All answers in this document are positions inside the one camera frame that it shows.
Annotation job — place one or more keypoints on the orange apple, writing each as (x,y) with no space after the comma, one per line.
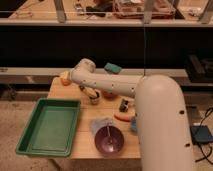
(65,82)

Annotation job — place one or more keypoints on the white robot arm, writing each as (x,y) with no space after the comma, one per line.
(162,123)

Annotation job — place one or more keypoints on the brown bowl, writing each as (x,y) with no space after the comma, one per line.
(109,95)

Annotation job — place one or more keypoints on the purple bowl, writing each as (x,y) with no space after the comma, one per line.
(109,141)

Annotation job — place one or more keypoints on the green sponge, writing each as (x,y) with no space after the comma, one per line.
(112,68)

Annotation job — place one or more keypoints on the orange carrot toy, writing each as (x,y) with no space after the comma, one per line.
(123,117)

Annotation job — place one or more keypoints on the wooden table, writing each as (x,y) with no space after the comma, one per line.
(84,146)

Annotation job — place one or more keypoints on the green plastic tray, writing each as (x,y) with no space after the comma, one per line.
(51,129)

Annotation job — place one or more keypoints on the black power adapter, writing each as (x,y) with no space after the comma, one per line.
(201,135)

